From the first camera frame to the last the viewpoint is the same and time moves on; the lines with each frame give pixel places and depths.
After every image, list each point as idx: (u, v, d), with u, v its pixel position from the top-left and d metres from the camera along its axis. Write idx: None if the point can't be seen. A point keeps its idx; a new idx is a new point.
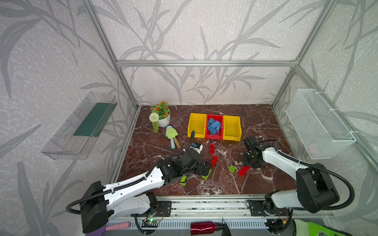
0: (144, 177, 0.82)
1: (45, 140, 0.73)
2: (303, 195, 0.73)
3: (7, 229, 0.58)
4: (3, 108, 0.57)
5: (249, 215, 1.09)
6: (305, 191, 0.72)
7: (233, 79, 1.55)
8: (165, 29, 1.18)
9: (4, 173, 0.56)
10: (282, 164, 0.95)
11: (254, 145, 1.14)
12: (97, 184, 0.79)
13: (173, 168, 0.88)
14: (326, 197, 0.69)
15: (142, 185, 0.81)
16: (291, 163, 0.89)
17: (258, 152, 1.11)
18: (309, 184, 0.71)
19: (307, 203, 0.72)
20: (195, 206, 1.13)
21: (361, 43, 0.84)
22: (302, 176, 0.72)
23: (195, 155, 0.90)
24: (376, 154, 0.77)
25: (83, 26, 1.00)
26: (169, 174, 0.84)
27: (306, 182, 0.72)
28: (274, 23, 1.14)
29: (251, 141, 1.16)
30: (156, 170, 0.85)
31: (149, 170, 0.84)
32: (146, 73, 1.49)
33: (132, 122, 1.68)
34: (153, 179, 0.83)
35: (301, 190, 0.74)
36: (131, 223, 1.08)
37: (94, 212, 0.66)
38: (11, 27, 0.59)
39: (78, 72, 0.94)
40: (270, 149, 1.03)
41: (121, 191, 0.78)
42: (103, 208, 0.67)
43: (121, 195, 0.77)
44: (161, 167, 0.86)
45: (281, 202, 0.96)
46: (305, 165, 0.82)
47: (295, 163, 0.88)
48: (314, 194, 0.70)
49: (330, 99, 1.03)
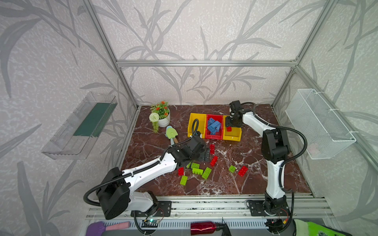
0: (159, 161, 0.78)
1: (45, 140, 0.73)
2: (264, 148, 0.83)
3: (7, 229, 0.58)
4: (3, 108, 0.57)
5: (249, 215, 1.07)
6: (266, 146, 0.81)
7: (233, 79, 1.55)
8: (165, 29, 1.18)
9: (4, 173, 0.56)
10: (256, 127, 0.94)
11: (237, 108, 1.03)
12: (115, 168, 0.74)
13: (183, 153, 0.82)
14: (280, 150, 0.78)
15: (157, 168, 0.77)
16: (262, 125, 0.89)
17: (239, 115, 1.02)
18: (271, 141, 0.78)
19: (267, 155, 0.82)
20: (195, 206, 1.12)
21: (361, 43, 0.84)
22: (267, 134, 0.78)
23: (201, 139, 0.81)
24: (376, 154, 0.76)
25: (83, 25, 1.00)
26: (179, 158, 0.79)
27: (268, 139, 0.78)
28: (274, 23, 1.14)
29: (236, 105, 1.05)
30: (169, 155, 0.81)
31: (162, 155, 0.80)
32: (146, 73, 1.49)
33: (132, 122, 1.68)
34: (168, 163, 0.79)
35: (264, 145, 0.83)
36: (131, 223, 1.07)
37: (118, 194, 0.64)
38: (11, 27, 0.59)
39: (78, 72, 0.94)
40: (248, 112, 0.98)
41: (140, 174, 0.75)
42: (127, 190, 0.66)
43: (141, 178, 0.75)
44: (172, 152, 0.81)
45: (271, 187, 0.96)
46: (272, 127, 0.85)
47: (265, 126, 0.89)
48: (272, 148, 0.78)
49: (331, 99, 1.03)
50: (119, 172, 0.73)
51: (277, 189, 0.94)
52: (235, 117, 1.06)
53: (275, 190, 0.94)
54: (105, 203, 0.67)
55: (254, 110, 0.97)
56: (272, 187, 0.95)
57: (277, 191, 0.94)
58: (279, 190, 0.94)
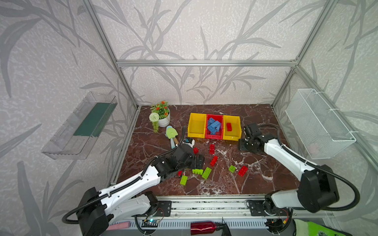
0: (140, 176, 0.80)
1: (45, 140, 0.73)
2: (304, 195, 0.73)
3: (7, 229, 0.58)
4: (3, 108, 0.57)
5: (249, 215, 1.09)
6: (307, 193, 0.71)
7: (233, 79, 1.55)
8: (165, 29, 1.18)
9: (4, 173, 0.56)
10: (286, 161, 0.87)
11: (256, 134, 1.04)
12: (92, 190, 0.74)
13: (168, 164, 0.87)
14: (328, 199, 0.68)
15: (139, 184, 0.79)
16: (296, 162, 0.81)
17: (259, 142, 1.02)
18: (315, 187, 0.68)
19: (308, 204, 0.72)
20: (195, 206, 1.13)
21: (361, 43, 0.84)
22: (308, 178, 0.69)
23: (187, 149, 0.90)
24: (376, 154, 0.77)
25: (83, 25, 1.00)
26: (164, 170, 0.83)
27: (312, 185, 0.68)
28: (274, 23, 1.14)
29: (253, 130, 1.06)
30: (151, 168, 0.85)
31: (144, 169, 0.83)
32: (146, 73, 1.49)
33: (132, 122, 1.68)
34: (150, 178, 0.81)
35: (304, 191, 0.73)
36: (131, 223, 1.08)
37: (93, 217, 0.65)
38: (11, 26, 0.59)
39: (78, 72, 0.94)
40: (274, 142, 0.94)
41: (118, 193, 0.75)
42: (102, 213, 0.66)
43: (119, 197, 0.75)
44: (155, 165, 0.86)
45: (280, 201, 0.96)
46: (311, 166, 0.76)
47: (300, 163, 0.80)
48: (317, 195, 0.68)
49: (331, 99, 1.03)
50: (96, 193, 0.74)
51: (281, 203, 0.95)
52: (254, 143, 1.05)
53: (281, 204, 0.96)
54: (81, 227, 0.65)
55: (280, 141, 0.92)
56: (280, 198, 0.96)
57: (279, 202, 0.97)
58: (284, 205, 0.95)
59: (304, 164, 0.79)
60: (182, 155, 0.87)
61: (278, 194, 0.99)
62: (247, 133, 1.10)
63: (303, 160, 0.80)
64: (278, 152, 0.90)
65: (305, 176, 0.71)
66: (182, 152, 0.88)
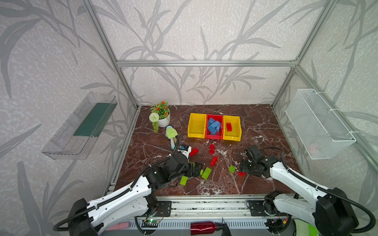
0: (130, 188, 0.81)
1: (45, 140, 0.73)
2: (323, 223, 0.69)
3: (7, 229, 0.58)
4: (3, 108, 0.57)
5: (249, 215, 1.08)
6: (325, 222, 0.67)
7: (233, 79, 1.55)
8: (165, 29, 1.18)
9: (4, 173, 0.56)
10: (295, 185, 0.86)
11: (259, 159, 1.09)
12: (80, 201, 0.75)
13: (160, 174, 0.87)
14: (347, 226, 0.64)
15: (129, 196, 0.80)
16: (307, 187, 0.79)
17: (264, 167, 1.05)
18: (331, 216, 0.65)
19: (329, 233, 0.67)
20: (195, 206, 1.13)
21: (361, 44, 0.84)
22: (323, 206, 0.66)
23: (181, 159, 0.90)
24: (376, 154, 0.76)
25: (83, 26, 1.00)
26: (156, 181, 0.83)
27: (329, 214, 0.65)
28: (274, 23, 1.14)
29: (254, 153, 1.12)
30: (142, 180, 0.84)
31: (135, 181, 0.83)
32: (146, 73, 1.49)
33: (132, 122, 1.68)
34: (140, 190, 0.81)
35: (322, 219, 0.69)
36: (131, 223, 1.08)
37: (79, 229, 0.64)
38: (11, 27, 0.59)
39: (78, 72, 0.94)
40: (279, 166, 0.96)
41: (106, 205, 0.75)
42: (88, 225, 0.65)
43: (107, 210, 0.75)
44: (147, 176, 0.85)
45: (283, 207, 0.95)
46: (324, 191, 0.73)
47: (312, 188, 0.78)
48: (336, 224, 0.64)
49: (330, 99, 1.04)
50: (84, 204, 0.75)
51: (284, 210, 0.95)
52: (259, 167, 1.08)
53: (282, 210, 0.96)
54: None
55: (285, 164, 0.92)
56: (285, 206, 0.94)
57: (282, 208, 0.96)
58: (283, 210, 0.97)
59: (316, 190, 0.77)
60: (175, 166, 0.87)
61: (282, 201, 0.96)
62: (250, 157, 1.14)
63: (314, 185, 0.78)
64: (286, 177, 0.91)
65: (320, 204, 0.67)
66: (175, 162, 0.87)
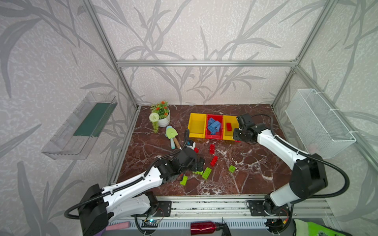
0: (143, 177, 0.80)
1: (45, 140, 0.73)
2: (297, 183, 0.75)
3: (7, 229, 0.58)
4: (3, 108, 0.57)
5: (249, 215, 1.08)
6: (299, 181, 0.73)
7: (233, 79, 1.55)
8: (165, 29, 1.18)
9: (4, 173, 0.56)
10: (278, 150, 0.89)
11: (249, 125, 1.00)
12: (95, 187, 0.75)
13: (171, 166, 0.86)
14: (318, 186, 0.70)
15: (141, 185, 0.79)
16: (289, 152, 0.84)
17: (252, 133, 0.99)
18: (306, 175, 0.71)
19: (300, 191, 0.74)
20: (195, 206, 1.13)
21: (361, 43, 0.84)
22: (300, 166, 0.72)
23: (191, 152, 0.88)
24: (376, 154, 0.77)
25: (83, 25, 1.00)
26: (167, 172, 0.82)
27: (304, 173, 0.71)
28: (274, 23, 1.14)
29: (245, 120, 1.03)
30: (154, 170, 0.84)
31: (147, 170, 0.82)
32: (146, 73, 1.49)
33: (132, 122, 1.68)
34: (152, 179, 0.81)
35: (297, 179, 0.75)
36: (131, 223, 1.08)
37: (95, 214, 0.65)
38: (11, 26, 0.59)
39: (78, 72, 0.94)
40: (267, 132, 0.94)
41: (120, 192, 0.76)
42: (104, 210, 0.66)
43: (121, 196, 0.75)
44: (158, 166, 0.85)
45: (279, 198, 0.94)
46: (303, 155, 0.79)
47: (293, 153, 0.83)
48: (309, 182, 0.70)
49: (330, 99, 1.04)
50: (99, 190, 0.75)
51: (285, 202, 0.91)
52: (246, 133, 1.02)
53: (282, 201, 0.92)
54: (82, 222, 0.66)
55: (273, 131, 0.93)
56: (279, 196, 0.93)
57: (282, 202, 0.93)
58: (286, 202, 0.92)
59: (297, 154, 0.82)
60: (185, 159, 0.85)
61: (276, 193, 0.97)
62: (240, 124, 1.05)
63: (296, 149, 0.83)
64: (272, 143, 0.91)
65: (298, 165, 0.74)
66: (185, 155, 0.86)
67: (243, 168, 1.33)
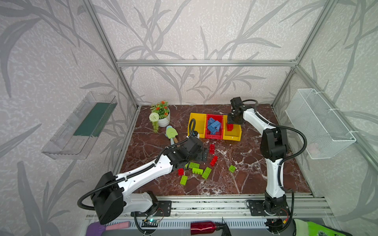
0: (154, 163, 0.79)
1: (45, 140, 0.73)
2: (264, 147, 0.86)
3: (7, 229, 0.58)
4: (3, 108, 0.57)
5: (249, 215, 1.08)
6: (266, 145, 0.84)
7: (233, 79, 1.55)
8: (165, 29, 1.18)
9: (4, 173, 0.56)
10: (255, 124, 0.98)
11: (238, 105, 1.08)
12: (108, 174, 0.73)
13: (179, 154, 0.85)
14: (280, 149, 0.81)
15: (153, 171, 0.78)
16: (262, 123, 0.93)
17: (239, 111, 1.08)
18: (270, 140, 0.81)
19: (266, 154, 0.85)
20: (195, 206, 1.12)
21: (361, 43, 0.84)
22: (266, 132, 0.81)
23: (198, 140, 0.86)
24: (376, 154, 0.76)
25: (83, 25, 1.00)
26: (175, 160, 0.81)
27: (268, 138, 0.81)
28: (274, 23, 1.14)
29: (236, 102, 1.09)
30: (164, 158, 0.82)
31: (157, 157, 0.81)
32: (146, 73, 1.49)
33: (132, 122, 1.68)
34: (163, 165, 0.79)
35: (264, 144, 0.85)
36: (131, 223, 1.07)
37: (110, 199, 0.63)
38: (11, 26, 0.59)
39: (78, 72, 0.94)
40: (251, 110, 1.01)
41: (134, 178, 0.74)
42: (120, 195, 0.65)
43: (135, 182, 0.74)
44: (168, 154, 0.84)
45: (271, 187, 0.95)
46: (272, 126, 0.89)
47: (265, 124, 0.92)
48: (272, 146, 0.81)
49: (331, 99, 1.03)
50: (113, 177, 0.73)
51: (276, 188, 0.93)
52: (236, 113, 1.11)
53: (275, 189, 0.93)
54: (99, 209, 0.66)
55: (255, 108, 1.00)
56: (271, 186, 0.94)
57: (277, 191, 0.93)
58: (279, 189, 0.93)
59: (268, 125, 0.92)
60: (192, 145, 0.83)
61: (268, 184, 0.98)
62: (232, 106, 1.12)
63: (267, 121, 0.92)
64: (251, 117, 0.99)
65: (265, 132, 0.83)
66: (193, 142, 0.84)
67: (243, 168, 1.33)
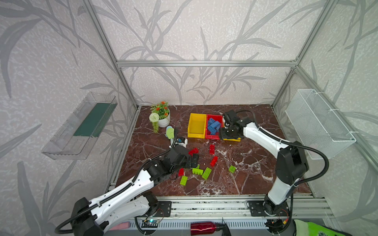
0: (131, 182, 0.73)
1: (45, 140, 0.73)
2: (281, 169, 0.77)
3: (7, 229, 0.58)
4: (3, 108, 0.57)
5: (249, 215, 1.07)
6: (283, 168, 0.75)
7: (233, 79, 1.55)
8: (165, 29, 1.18)
9: (4, 173, 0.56)
10: (263, 142, 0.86)
11: (235, 119, 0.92)
12: (82, 199, 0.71)
13: (162, 167, 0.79)
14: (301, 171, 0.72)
15: (131, 191, 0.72)
16: (272, 141, 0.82)
17: (238, 128, 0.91)
18: (289, 162, 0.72)
19: (285, 177, 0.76)
20: (195, 207, 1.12)
21: (361, 43, 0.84)
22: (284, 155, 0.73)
23: (182, 149, 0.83)
24: (376, 154, 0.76)
25: (83, 25, 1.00)
26: (158, 174, 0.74)
27: (287, 161, 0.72)
28: (274, 23, 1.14)
29: (231, 116, 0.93)
30: (144, 173, 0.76)
31: (136, 174, 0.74)
32: (146, 73, 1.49)
33: (132, 122, 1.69)
34: (141, 183, 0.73)
35: (281, 166, 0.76)
36: (131, 223, 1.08)
37: (84, 228, 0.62)
38: (11, 27, 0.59)
39: (78, 72, 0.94)
40: (252, 125, 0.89)
41: (109, 202, 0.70)
42: (93, 224, 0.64)
43: (110, 206, 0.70)
44: (148, 169, 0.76)
45: (276, 196, 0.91)
46: (286, 143, 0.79)
47: (276, 142, 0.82)
48: (292, 169, 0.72)
49: (330, 99, 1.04)
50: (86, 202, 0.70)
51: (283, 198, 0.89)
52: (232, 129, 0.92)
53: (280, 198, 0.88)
54: None
55: (258, 124, 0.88)
56: (277, 196, 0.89)
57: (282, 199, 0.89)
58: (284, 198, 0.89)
59: (279, 143, 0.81)
60: (176, 156, 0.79)
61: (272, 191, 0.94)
62: (225, 121, 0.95)
63: (278, 139, 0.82)
64: (258, 135, 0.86)
65: (281, 153, 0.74)
66: (175, 153, 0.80)
67: (243, 168, 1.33)
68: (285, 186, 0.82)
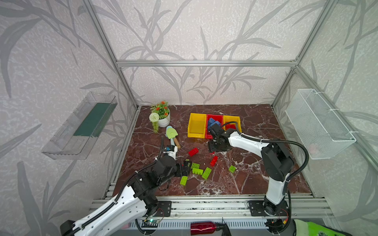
0: (114, 201, 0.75)
1: (45, 140, 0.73)
2: (269, 167, 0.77)
3: (7, 229, 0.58)
4: (3, 108, 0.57)
5: (249, 215, 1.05)
6: (270, 166, 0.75)
7: (233, 79, 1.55)
8: (165, 29, 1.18)
9: (4, 173, 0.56)
10: (247, 146, 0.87)
11: (220, 132, 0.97)
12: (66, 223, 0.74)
13: (148, 180, 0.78)
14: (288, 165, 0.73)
15: (114, 210, 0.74)
16: (255, 143, 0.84)
17: (224, 140, 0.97)
18: (273, 158, 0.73)
19: (275, 175, 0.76)
20: (195, 206, 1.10)
21: (361, 43, 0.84)
22: (266, 153, 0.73)
23: (168, 162, 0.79)
24: (376, 154, 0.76)
25: (83, 25, 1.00)
26: (143, 189, 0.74)
27: (270, 158, 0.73)
28: (274, 23, 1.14)
29: (215, 130, 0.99)
30: (128, 190, 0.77)
31: (119, 191, 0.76)
32: (146, 73, 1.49)
33: (132, 122, 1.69)
34: (125, 200, 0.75)
35: (268, 164, 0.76)
36: (131, 223, 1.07)
37: None
38: (11, 27, 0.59)
39: (78, 72, 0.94)
40: (235, 133, 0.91)
41: (92, 223, 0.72)
42: None
43: (93, 227, 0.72)
44: (133, 184, 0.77)
45: (273, 195, 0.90)
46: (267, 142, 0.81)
47: (258, 143, 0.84)
48: (279, 166, 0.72)
49: (330, 99, 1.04)
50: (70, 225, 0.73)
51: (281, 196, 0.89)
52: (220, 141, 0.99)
53: (279, 196, 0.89)
54: None
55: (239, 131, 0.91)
56: (275, 195, 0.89)
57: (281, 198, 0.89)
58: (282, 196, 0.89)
59: (262, 143, 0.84)
60: (162, 169, 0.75)
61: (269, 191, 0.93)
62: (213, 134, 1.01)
63: (259, 139, 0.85)
64: (242, 141, 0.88)
65: (264, 152, 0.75)
66: (162, 166, 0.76)
67: (243, 168, 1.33)
68: (278, 182, 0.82)
